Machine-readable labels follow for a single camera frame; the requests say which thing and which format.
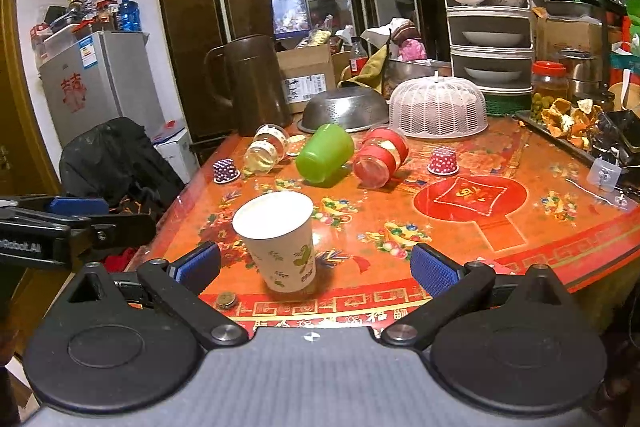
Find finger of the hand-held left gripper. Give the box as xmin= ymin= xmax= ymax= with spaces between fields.
xmin=15 ymin=195 xmax=110 ymax=218
xmin=70 ymin=213 xmax=157 ymax=264

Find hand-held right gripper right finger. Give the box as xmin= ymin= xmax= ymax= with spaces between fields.
xmin=381 ymin=243 xmax=568 ymax=350

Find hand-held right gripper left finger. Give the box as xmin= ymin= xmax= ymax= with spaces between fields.
xmin=65 ymin=241 xmax=249 ymax=351

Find green plastic cup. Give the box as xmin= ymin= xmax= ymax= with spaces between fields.
xmin=295 ymin=122 xmax=356 ymax=184

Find white leaf-print paper cup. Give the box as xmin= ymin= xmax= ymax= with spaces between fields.
xmin=232 ymin=192 xmax=319 ymax=293

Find red floral tablecloth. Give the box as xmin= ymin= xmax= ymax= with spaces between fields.
xmin=125 ymin=114 xmax=640 ymax=338

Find white carton box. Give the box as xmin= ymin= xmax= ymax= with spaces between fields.
xmin=152 ymin=121 xmax=201 ymax=184

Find purple dotted cupcake liner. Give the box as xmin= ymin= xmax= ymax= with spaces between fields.
xmin=212 ymin=159 xmax=241 ymax=184

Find red-rimmed dotted cupcake liner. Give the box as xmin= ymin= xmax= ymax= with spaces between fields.
xmin=427 ymin=146 xmax=459 ymax=176

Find wooden door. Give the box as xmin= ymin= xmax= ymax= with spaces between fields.
xmin=0 ymin=0 xmax=62 ymax=198

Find silver refrigerator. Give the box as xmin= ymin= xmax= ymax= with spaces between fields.
xmin=38 ymin=30 xmax=166 ymax=148

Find red-banded glass jar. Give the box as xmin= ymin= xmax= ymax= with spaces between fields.
xmin=352 ymin=126 xmax=410 ymax=189

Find yellow-label glass jar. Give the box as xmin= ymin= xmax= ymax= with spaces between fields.
xmin=243 ymin=124 xmax=291 ymax=174

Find white mesh food cover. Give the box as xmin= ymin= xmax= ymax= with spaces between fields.
xmin=388 ymin=71 xmax=489 ymax=139

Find green woven basket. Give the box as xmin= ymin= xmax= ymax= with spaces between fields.
xmin=482 ymin=91 xmax=534 ymax=117

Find stainless steel colander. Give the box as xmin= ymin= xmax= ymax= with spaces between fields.
xmin=297 ymin=86 xmax=391 ymax=134

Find brown plastic pitcher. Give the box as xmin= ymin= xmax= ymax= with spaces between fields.
xmin=203 ymin=35 xmax=294 ymax=137

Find small clear plastic box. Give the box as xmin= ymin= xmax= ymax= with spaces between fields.
xmin=587 ymin=156 xmax=624 ymax=192

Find stainless steel basin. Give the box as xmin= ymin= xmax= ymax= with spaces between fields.
xmin=384 ymin=59 xmax=454 ymax=100

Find blue plastic water bottle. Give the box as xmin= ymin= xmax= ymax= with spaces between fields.
xmin=118 ymin=0 xmax=142 ymax=33

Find tray of dried orange peels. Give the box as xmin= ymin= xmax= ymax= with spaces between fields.
xmin=516 ymin=96 xmax=628 ymax=158

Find white plate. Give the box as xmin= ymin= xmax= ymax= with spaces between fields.
xmin=459 ymin=30 xmax=526 ymax=47
xmin=462 ymin=66 xmax=524 ymax=83

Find olive green cloth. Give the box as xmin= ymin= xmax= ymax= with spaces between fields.
xmin=339 ymin=41 xmax=392 ymax=98

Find cardboard box with label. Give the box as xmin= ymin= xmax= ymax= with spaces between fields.
xmin=274 ymin=44 xmax=337 ymax=114

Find pink cloth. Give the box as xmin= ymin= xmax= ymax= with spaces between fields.
xmin=399 ymin=37 xmax=429 ymax=62

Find red-lid glass jar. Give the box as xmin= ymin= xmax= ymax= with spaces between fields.
xmin=530 ymin=60 xmax=570 ymax=106

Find red-label soda bottle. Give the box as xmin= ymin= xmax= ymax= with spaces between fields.
xmin=348 ymin=37 xmax=369 ymax=78

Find stainless steel kettle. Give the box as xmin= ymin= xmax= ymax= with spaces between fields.
xmin=559 ymin=49 xmax=609 ymax=96

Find white tiered dish rack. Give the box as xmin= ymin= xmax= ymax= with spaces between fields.
xmin=431 ymin=0 xmax=537 ymax=98

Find large brown cardboard box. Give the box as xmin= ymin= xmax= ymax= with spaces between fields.
xmin=534 ymin=13 xmax=610 ymax=68

